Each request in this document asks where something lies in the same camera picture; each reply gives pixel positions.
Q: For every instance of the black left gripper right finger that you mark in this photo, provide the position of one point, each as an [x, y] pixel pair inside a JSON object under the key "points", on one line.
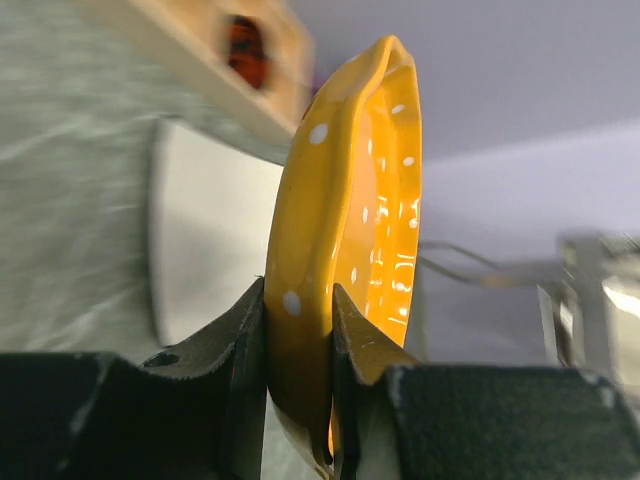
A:
{"points": [[398, 418]]}

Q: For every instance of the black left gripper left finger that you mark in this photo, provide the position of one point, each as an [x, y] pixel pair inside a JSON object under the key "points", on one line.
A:
{"points": [[193, 411]]}

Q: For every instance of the white square plate black rim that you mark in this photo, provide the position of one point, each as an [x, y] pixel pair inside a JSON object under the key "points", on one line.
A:
{"points": [[210, 210]]}

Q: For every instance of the yellow polka dot plate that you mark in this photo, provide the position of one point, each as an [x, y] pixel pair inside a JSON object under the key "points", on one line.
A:
{"points": [[347, 213]]}

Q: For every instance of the steel dish rack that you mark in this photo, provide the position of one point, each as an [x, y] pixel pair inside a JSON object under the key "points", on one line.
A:
{"points": [[577, 307]]}

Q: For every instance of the wooden compartment tray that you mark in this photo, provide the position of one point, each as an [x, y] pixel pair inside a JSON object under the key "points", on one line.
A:
{"points": [[190, 39]]}

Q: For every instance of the orange black rolled fabric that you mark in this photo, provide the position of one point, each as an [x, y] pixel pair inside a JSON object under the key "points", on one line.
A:
{"points": [[248, 53]]}

